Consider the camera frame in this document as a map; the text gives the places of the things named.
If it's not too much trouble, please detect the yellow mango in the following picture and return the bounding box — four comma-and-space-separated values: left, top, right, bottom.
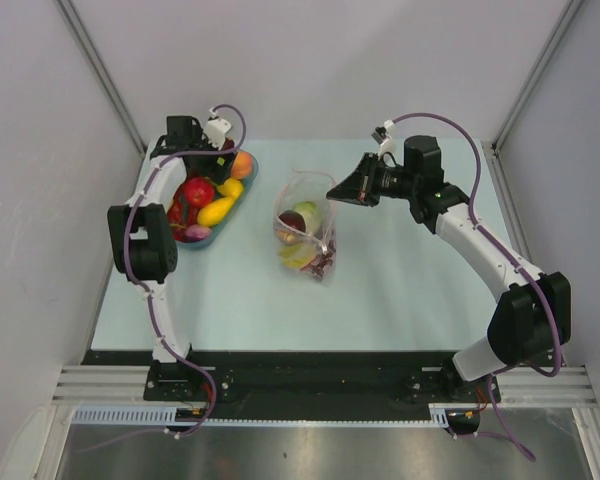
197, 197, 235, 227

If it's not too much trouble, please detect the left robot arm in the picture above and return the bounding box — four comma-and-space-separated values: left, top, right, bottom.
107, 110, 239, 363

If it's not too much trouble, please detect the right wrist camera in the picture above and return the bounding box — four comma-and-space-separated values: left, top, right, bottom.
371, 119, 395, 158

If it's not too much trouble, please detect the red apple in tray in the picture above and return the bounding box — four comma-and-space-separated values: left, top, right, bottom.
182, 177, 215, 208

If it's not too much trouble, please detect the yellow fruit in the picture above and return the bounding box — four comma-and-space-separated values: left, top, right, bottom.
278, 243, 316, 270

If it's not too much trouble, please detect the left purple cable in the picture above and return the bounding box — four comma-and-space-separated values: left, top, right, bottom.
122, 103, 246, 451

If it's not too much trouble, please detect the yellow lemon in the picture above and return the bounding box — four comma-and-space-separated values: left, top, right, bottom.
216, 178, 244, 199

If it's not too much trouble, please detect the blue plastic fruit tray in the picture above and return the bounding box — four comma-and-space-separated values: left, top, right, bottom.
167, 151, 258, 248

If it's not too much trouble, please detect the orange peach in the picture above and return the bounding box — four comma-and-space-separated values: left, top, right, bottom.
230, 151, 253, 180

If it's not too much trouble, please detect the dark red apple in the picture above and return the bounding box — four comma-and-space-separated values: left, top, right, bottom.
278, 210, 306, 233

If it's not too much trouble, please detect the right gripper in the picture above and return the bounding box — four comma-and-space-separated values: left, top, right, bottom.
328, 153, 419, 208

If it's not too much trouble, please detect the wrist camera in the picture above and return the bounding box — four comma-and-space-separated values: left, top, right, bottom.
371, 119, 395, 158
203, 114, 232, 150

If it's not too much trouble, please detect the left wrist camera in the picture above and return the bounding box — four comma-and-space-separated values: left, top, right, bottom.
203, 114, 232, 150

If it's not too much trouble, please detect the white cable duct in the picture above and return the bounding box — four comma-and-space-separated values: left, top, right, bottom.
71, 405, 449, 428

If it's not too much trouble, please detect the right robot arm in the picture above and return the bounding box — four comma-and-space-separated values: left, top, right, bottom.
326, 136, 572, 401

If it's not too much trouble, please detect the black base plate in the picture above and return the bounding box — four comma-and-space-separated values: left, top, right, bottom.
83, 350, 500, 419

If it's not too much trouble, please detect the clear pink-dotted zip bag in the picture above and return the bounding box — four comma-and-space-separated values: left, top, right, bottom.
273, 170, 336, 281

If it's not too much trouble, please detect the red grape bunch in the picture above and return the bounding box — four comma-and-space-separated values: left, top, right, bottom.
301, 240, 336, 280

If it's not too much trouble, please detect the purple onion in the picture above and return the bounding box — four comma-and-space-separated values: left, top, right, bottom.
183, 224, 212, 243

